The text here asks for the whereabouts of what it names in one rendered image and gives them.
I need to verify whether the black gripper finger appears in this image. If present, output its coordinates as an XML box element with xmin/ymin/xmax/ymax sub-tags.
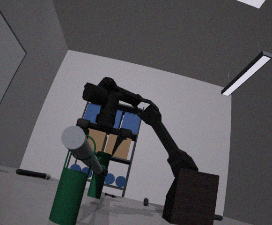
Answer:
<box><xmin>112</xmin><ymin>136</ymin><xmax>127</xmax><ymax>156</ymax></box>
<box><xmin>82</xmin><ymin>128</ymin><xmax>89</xmax><ymax>135</ymax></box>

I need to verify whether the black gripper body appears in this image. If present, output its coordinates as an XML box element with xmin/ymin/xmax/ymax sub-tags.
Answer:
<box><xmin>76</xmin><ymin>106</ymin><xmax>132</xmax><ymax>138</ymax></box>

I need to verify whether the dark green post with cap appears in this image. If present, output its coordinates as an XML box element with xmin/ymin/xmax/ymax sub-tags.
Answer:
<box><xmin>87</xmin><ymin>151</ymin><xmax>112</xmax><ymax>199</ymax></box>

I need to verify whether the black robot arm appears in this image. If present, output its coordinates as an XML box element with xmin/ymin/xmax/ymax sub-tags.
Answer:
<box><xmin>82</xmin><ymin>77</ymin><xmax>198</xmax><ymax>177</ymax></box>

